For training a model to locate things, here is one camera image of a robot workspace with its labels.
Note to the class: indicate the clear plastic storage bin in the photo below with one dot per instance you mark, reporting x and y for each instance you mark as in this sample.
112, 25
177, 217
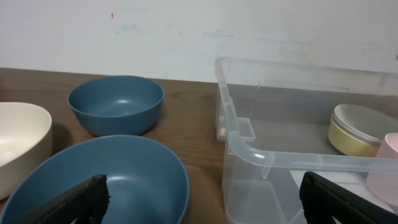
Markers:
274, 118

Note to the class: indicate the cream large bowl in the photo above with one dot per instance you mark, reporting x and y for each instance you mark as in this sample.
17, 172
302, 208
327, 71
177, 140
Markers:
26, 141

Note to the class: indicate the blue bowl far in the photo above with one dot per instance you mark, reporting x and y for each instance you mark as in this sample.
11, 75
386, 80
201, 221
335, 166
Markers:
117, 105

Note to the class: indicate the white small bowl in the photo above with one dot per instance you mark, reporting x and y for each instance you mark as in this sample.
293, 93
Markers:
366, 120

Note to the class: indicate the pink cup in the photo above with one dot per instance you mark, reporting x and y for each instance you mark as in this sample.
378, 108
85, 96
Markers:
383, 182

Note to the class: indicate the blue bowl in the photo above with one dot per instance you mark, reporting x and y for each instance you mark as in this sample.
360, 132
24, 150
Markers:
147, 182
117, 105

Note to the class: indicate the blue bowl near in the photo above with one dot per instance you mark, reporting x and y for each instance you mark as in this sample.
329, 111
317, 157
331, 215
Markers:
147, 182

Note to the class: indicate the yellow small bowl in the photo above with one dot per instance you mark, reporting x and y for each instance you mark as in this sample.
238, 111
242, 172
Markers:
348, 144

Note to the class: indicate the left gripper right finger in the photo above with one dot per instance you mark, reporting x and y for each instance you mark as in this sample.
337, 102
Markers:
325, 202

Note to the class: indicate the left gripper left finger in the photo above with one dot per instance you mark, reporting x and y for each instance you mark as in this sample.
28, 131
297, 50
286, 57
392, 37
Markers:
85, 203

